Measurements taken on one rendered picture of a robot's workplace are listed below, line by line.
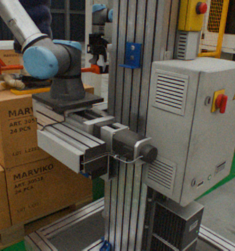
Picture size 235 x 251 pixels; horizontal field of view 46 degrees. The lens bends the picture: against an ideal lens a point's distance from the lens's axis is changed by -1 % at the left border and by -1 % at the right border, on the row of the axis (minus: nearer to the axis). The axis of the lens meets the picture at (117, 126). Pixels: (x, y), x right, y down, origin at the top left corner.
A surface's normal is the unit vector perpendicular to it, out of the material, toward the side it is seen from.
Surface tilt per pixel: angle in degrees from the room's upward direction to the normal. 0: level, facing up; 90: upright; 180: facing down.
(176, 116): 90
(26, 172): 90
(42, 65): 96
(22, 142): 90
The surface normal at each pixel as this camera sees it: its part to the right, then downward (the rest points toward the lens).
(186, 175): -0.72, 0.22
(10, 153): 0.63, 0.31
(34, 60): -0.30, 0.43
